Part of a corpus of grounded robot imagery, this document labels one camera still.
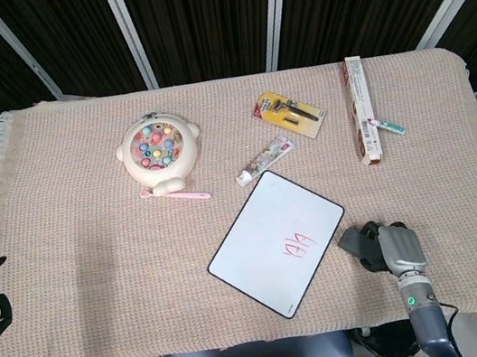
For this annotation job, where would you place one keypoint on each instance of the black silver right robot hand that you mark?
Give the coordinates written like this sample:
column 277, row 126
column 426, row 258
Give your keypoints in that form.
column 399, row 248

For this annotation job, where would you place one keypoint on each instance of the grey whiteboard eraser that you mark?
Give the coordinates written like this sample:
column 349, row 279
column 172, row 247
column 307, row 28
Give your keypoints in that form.
column 352, row 242

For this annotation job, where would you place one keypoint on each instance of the small white whiteboard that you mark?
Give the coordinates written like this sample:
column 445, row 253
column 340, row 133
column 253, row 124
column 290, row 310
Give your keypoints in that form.
column 271, row 237

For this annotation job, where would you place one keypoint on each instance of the black bin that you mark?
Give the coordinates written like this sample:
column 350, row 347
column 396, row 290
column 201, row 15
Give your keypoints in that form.
column 389, row 341

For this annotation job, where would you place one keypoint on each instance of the small teal white tube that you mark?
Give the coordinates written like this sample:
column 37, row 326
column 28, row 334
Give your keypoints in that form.
column 390, row 125

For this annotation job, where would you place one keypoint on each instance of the beige woven tablecloth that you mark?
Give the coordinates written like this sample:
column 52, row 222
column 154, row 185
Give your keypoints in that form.
column 96, row 257

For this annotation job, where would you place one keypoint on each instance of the patterned toothpaste tube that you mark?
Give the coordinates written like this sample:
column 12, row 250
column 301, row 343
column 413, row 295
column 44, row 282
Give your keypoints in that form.
column 263, row 161

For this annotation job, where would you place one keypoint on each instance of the long white brown carton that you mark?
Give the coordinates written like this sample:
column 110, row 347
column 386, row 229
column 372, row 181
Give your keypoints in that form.
column 358, row 89

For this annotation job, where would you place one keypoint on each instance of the yellow razor blister pack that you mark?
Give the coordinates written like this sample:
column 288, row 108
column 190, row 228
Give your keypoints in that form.
column 287, row 115

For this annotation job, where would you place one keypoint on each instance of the pink toy fishing rod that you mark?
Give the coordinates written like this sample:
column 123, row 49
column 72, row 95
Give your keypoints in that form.
column 181, row 195

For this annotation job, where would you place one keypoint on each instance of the cream round fishing toy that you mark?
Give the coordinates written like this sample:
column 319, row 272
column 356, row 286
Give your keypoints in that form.
column 161, row 155

